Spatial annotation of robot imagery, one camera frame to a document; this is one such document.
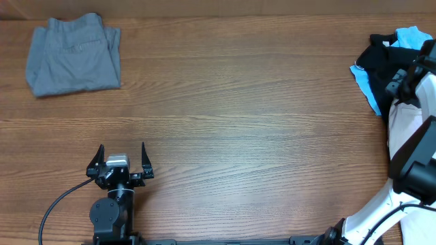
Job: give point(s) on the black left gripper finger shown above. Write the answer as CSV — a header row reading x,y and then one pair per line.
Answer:
x,y
98,158
145,161

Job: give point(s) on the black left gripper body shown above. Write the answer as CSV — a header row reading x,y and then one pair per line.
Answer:
x,y
135,180

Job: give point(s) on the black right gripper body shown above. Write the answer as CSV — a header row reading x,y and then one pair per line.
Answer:
x,y
392,86

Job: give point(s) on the beige shorts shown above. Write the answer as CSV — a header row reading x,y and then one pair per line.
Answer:
x,y
419,226

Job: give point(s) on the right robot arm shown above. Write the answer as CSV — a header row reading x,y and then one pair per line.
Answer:
x,y
411,172

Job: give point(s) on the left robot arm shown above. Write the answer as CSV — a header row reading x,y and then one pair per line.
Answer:
x,y
113,216

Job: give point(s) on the black shirt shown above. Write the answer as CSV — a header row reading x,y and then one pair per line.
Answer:
x,y
381,64

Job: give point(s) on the light blue shirt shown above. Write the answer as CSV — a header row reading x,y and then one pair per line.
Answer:
x,y
410,37

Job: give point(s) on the folded grey shorts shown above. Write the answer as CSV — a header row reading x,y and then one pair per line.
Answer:
x,y
74,56

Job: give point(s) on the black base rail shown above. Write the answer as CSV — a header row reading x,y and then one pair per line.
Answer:
x,y
294,240

